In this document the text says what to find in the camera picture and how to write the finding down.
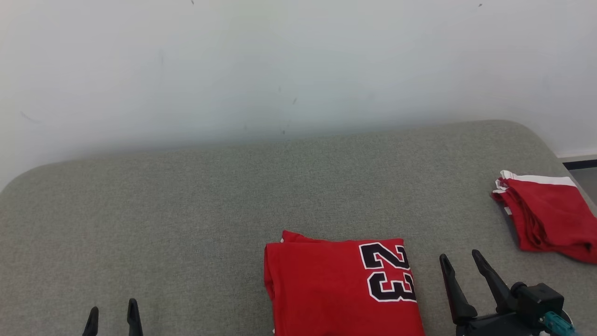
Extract red jersey with number 23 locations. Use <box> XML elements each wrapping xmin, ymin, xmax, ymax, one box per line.
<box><xmin>264</xmin><ymin>230</ymin><xmax>426</xmax><ymax>336</ymax></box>

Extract teal cable connector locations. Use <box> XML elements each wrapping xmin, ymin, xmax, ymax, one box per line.
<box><xmin>540</xmin><ymin>311</ymin><xmax>579</xmax><ymax>336</ymax></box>

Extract red shorts with white stripe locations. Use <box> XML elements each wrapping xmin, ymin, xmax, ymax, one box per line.
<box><xmin>491</xmin><ymin>170</ymin><xmax>597</xmax><ymax>265</ymax></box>

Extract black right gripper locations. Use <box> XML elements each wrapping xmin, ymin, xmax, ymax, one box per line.
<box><xmin>439</xmin><ymin>249</ymin><xmax>544</xmax><ymax>336</ymax></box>

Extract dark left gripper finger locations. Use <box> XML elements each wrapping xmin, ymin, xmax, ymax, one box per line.
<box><xmin>127</xmin><ymin>299</ymin><xmax>144</xmax><ymax>336</ymax></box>
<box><xmin>83</xmin><ymin>306</ymin><xmax>99</xmax><ymax>336</ymax></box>

